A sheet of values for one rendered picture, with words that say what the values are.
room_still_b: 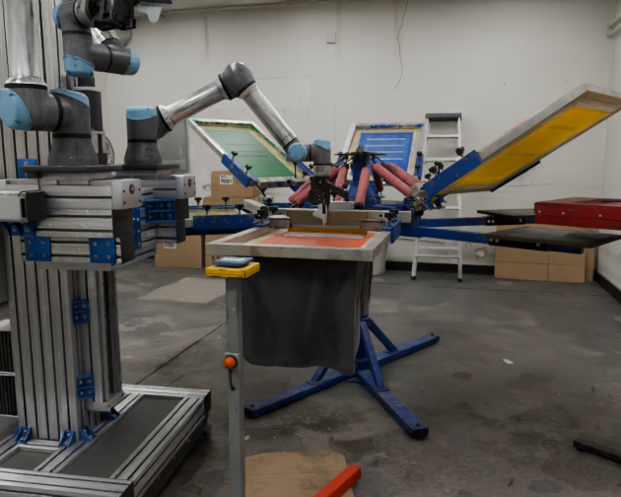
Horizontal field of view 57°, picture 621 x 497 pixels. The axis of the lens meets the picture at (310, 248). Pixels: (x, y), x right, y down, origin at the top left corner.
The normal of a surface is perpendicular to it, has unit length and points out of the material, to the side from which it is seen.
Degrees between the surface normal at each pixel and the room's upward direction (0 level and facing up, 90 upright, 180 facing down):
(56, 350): 90
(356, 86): 90
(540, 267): 75
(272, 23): 90
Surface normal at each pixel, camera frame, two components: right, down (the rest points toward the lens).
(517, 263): -0.24, -0.11
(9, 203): -0.17, 0.15
